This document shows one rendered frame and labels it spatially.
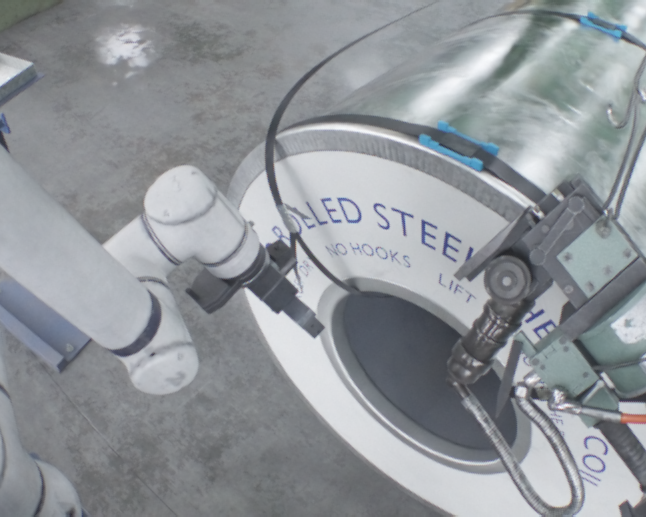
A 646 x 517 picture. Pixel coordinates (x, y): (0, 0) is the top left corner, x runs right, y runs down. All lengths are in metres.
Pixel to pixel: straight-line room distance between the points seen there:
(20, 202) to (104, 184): 2.63
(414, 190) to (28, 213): 0.62
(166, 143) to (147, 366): 2.68
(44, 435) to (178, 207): 1.69
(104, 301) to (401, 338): 1.11
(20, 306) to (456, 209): 2.14
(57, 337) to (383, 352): 1.43
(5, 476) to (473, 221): 0.74
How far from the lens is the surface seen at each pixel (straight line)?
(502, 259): 0.74
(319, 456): 2.10
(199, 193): 0.77
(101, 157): 3.37
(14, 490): 0.82
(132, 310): 0.66
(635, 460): 0.82
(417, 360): 1.65
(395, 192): 1.01
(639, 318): 0.69
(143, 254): 0.80
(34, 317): 2.68
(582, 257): 0.70
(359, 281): 1.22
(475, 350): 0.82
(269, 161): 1.17
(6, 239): 0.56
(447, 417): 1.59
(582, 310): 0.71
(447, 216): 0.96
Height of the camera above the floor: 1.91
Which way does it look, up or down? 46 degrees down
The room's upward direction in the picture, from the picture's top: 1 degrees counter-clockwise
